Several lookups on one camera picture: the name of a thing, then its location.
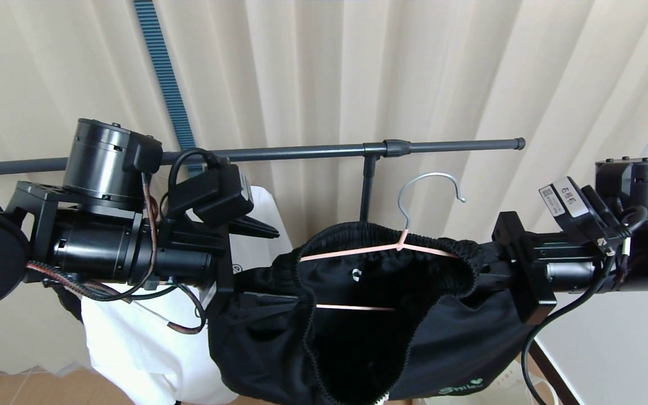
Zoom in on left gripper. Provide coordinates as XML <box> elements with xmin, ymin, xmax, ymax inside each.
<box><xmin>54</xmin><ymin>216</ymin><xmax>280</xmax><ymax>316</ymax></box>

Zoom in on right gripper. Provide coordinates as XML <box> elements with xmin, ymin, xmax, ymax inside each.
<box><xmin>493</xmin><ymin>212</ymin><xmax>626</xmax><ymax>326</ymax></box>

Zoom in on black shorts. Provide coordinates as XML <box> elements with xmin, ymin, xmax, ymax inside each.
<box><xmin>207</xmin><ymin>221</ymin><xmax>538</xmax><ymax>405</ymax></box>

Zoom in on pink clothes hanger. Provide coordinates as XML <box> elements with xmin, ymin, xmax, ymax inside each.
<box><xmin>300</xmin><ymin>172</ymin><xmax>467</xmax><ymax>312</ymax></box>

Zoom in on white printed t-shirt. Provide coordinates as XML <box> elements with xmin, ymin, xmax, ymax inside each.
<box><xmin>79</xmin><ymin>186</ymin><xmax>294</xmax><ymax>405</ymax></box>

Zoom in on black clothes rack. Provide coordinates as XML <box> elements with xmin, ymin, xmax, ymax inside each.
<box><xmin>0</xmin><ymin>137</ymin><xmax>527</xmax><ymax>223</ymax></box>

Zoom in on blue ribbed strip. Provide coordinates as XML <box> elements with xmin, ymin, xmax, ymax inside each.
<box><xmin>133</xmin><ymin>0</ymin><xmax>204</xmax><ymax>172</ymax></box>

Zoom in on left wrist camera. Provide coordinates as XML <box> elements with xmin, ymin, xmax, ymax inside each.
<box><xmin>164</xmin><ymin>163</ymin><xmax>255</xmax><ymax>228</ymax></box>

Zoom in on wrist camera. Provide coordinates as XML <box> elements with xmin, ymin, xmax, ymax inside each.
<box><xmin>164</xmin><ymin>163</ymin><xmax>255</xmax><ymax>228</ymax></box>
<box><xmin>538</xmin><ymin>176</ymin><xmax>626</xmax><ymax>251</ymax></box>

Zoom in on black cable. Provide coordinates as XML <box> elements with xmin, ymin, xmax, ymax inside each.
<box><xmin>521</xmin><ymin>205</ymin><xmax>648</xmax><ymax>405</ymax></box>
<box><xmin>166</xmin><ymin>147</ymin><xmax>229</xmax><ymax>220</ymax></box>

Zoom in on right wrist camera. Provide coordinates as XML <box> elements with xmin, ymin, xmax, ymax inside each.
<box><xmin>538</xmin><ymin>176</ymin><xmax>626</xmax><ymax>251</ymax></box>

